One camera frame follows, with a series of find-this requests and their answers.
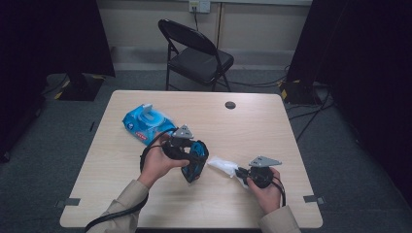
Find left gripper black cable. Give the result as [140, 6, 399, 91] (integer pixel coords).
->
[85, 127, 178, 233]

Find white wall socket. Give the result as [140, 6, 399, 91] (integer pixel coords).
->
[189, 0, 212, 14]

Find black folding chair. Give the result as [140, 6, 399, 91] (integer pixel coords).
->
[157, 18, 235, 92]

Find person's right hand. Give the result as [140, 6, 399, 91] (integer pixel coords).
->
[246, 167, 282, 216]

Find white wet wipe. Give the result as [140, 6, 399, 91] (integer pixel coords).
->
[207, 155, 251, 188]

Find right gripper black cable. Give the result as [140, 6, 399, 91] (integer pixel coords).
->
[271, 176, 288, 208]

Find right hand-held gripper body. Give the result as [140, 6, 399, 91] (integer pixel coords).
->
[248, 155, 283, 189]

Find blue toy car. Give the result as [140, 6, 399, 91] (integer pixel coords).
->
[181, 140, 210, 184]

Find blue wet wipes packet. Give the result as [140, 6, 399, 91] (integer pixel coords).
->
[121, 103, 178, 147]

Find black stand base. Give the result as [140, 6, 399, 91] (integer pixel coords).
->
[279, 79, 323, 105]
[54, 72, 105, 102]

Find black curtain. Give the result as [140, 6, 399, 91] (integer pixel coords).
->
[0, 0, 116, 163]
[286, 0, 412, 208]

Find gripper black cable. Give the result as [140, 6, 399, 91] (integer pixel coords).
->
[271, 176, 288, 208]
[85, 127, 178, 233]

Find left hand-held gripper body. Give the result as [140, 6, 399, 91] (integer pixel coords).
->
[161, 124, 195, 160]

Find black floor cable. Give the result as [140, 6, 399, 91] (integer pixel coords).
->
[223, 75, 290, 89]
[288, 90, 335, 144]

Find person's left hand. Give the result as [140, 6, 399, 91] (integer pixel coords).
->
[137, 134, 190, 189]

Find grey tape strip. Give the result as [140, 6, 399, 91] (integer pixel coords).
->
[54, 197, 82, 209]
[303, 194, 326, 205]

